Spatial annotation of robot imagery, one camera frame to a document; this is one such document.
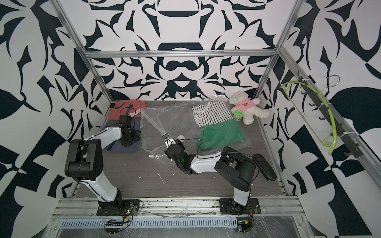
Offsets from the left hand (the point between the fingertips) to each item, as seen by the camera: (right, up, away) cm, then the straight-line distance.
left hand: (134, 137), depth 97 cm
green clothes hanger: (+89, +30, -12) cm, 95 cm away
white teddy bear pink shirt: (+77, +21, +10) cm, 81 cm away
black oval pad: (+75, -14, -19) cm, 79 cm away
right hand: (+24, +1, -10) cm, 26 cm away
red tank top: (-8, +20, +17) cm, 28 cm away
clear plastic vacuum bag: (+26, +12, +8) cm, 30 cm away
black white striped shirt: (+52, +17, +15) cm, 57 cm away
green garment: (+53, +1, +2) cm, 53 cm away
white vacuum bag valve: (+30, 0, +2) cm, 30 cm away
